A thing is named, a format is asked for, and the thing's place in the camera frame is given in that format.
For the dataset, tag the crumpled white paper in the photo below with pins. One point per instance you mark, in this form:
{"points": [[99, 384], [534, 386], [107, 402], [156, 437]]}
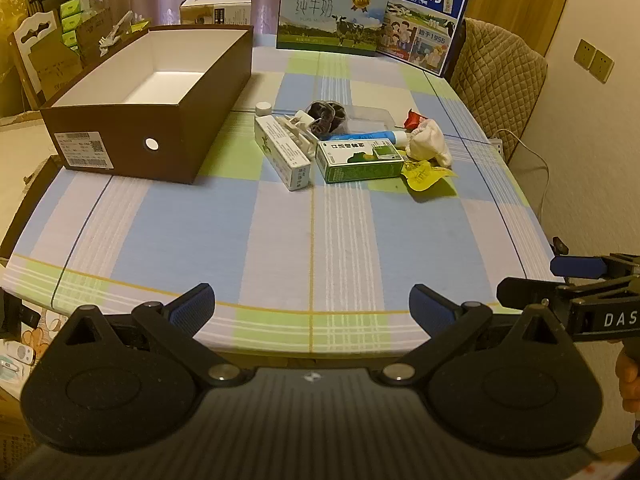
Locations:
{"points": [[120, 32]]}

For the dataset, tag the person's right hand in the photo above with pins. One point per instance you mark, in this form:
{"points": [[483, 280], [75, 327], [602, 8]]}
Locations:
{"points": [[630, 380]]}

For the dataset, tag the red packet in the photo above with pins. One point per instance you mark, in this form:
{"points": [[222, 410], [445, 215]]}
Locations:
{"points": [[412, 119]]}

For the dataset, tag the dark brown hair claw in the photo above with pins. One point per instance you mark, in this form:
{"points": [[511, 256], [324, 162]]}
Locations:
{"points": [[325, 117]]}

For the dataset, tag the green and white medicine box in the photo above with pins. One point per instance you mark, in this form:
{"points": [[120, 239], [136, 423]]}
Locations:
{"points": [[350, 162]]}

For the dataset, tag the blue and white tube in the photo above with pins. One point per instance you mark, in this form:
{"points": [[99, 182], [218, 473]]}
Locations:
{"points": [[365, 136]]}

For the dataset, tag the yellow plastic bag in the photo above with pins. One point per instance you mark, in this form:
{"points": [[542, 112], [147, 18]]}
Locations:
{"points": [[12, 20]]}

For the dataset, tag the beige wall socket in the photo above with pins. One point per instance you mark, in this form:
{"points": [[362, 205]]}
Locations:
{"points": [[584, 53], [603, 66]]}

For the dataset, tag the stack of green tissue packets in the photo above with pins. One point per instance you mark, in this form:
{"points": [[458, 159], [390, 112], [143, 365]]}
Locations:
{"points": [[71, 22]]}

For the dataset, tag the small white bottle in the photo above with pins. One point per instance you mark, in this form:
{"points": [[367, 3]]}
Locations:
{"points": [[263, 108]]}

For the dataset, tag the yellow pouch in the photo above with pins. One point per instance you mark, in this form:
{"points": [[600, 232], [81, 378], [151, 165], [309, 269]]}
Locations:
{"points": [[419, 176], [445, 173]]}

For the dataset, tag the chair with quilted cover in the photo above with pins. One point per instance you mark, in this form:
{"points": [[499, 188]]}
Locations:
{"points": [[500, 85]]}

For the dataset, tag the plain cardboard box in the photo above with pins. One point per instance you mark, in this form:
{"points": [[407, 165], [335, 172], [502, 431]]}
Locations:
{"points": [[95, 35]]}

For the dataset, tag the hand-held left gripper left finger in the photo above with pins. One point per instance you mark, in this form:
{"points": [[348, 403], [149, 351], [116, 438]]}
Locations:
{"points": [[197, 305]]}

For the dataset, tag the light blue milk carton box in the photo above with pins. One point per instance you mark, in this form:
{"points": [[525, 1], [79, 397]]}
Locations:
{"points": [[320, 15]]}

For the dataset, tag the dark blue milk carton box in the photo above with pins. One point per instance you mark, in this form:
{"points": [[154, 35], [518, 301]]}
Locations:
{"points": [[425, 20]]}

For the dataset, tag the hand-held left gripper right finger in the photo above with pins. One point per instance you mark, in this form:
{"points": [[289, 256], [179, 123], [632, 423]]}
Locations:
{"points": [[429, 305]]}

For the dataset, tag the cardboard box with white cutout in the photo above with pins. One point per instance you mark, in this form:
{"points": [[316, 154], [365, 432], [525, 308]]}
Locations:
{"points": [[50, 70]]}

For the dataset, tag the white power strip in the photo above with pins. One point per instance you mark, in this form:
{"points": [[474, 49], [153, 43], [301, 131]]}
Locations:
{"points": [[495, 146]]}

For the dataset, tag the long white medicine box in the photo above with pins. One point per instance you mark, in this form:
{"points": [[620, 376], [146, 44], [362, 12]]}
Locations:
{"points": [[282, 160]]}

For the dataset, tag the white cloth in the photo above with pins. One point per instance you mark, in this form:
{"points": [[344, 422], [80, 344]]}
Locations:
{"points": [[427, 142]]}

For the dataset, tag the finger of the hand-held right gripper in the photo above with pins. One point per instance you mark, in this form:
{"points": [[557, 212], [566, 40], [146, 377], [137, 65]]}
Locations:
{"points": [[525, 291], [575, 266]]}

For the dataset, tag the white appliance box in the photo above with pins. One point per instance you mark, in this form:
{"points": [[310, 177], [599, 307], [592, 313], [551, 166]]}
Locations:
{"points": [[220, 10]]}

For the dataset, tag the clear plastic tray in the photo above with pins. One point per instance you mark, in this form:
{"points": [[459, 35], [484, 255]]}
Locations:
{"points": [[370, 117]]}

